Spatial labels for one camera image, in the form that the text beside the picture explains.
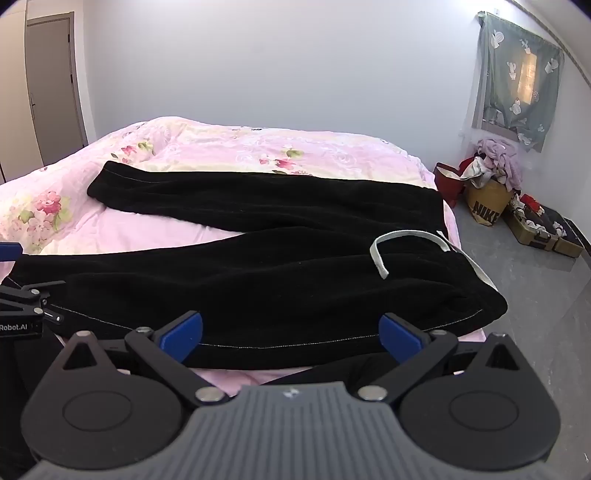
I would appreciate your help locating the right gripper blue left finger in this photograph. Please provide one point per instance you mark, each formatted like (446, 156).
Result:
(180, 338)

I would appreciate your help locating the green patterned window curtain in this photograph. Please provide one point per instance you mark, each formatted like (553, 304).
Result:
(518, 88)

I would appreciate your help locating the black velvet pants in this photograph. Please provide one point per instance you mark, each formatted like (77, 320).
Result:
(272, 272)

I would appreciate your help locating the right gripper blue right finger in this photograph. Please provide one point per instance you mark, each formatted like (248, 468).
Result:
(400, 338)

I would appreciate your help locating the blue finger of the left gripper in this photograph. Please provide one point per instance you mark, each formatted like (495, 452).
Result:
(9, 251)

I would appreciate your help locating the brown Nike paper bag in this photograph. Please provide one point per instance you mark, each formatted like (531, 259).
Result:
(487, 203)

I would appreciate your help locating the red bag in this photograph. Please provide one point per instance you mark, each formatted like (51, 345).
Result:
(450, 181)

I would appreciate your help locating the grey door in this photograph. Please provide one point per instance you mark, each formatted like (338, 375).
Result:
(50, 62)

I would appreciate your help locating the pile of lilac clothes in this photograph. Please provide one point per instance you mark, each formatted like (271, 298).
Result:
(494, 160)

